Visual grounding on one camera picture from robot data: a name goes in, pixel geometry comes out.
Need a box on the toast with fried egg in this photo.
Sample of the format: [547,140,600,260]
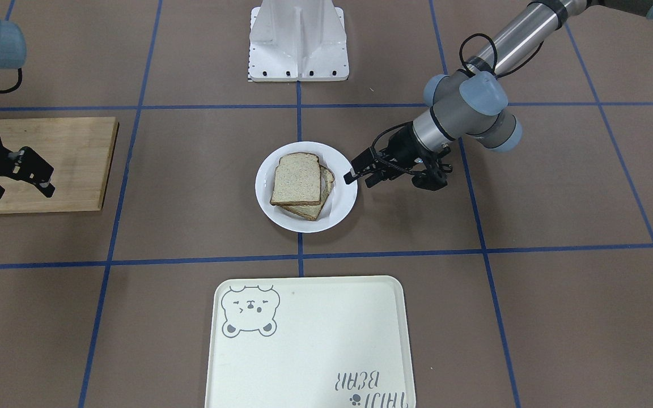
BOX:
[279,165,336,221]

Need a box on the white bread slice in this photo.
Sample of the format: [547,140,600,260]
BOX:
[270,152,322,206]

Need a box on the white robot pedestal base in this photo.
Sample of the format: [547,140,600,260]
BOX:
[247,1,350,82]

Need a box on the cream bear tray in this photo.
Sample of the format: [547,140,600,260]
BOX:
[204,275,417,407]

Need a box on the bamboo cutting board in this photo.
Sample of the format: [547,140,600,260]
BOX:
[0,117,120,215]

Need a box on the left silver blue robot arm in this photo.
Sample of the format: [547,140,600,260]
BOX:
[343,1,653,191]

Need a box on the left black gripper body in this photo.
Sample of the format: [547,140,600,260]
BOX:
[380,125,427,177]

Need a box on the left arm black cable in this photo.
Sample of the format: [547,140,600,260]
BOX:
[372,33,545,171]

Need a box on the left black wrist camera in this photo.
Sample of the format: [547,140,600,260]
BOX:
[412,147,453,191]

